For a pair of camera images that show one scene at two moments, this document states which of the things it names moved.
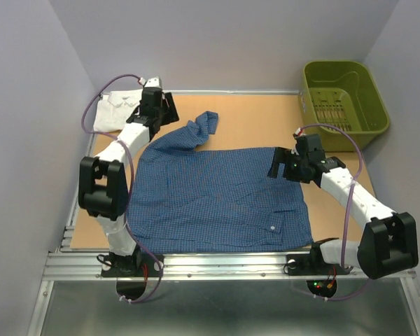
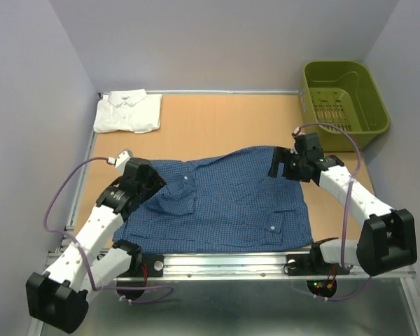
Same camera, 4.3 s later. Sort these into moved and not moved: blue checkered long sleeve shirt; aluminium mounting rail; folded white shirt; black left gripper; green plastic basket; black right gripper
Moved: black left gripper; blue checkered long sleeve shirt
Not moved: folded white shirt; aluminium mounting rail; green plastic basket; black right gripper
